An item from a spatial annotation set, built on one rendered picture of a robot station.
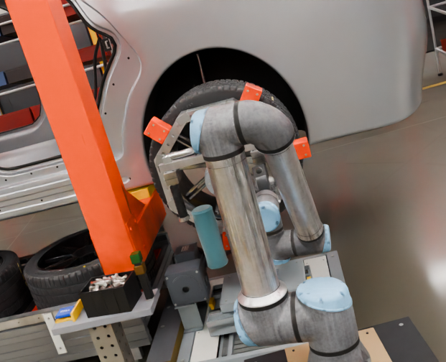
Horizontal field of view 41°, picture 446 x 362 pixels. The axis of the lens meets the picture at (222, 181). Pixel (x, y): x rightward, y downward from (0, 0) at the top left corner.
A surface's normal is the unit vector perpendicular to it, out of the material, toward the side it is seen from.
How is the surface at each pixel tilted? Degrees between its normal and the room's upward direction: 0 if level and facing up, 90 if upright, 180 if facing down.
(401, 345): 0
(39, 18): 90
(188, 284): 90
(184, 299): 90
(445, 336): 0
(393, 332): 0
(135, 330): 90
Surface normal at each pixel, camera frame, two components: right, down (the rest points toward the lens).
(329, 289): -0.16, -0.94
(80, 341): -0.07, 0.30
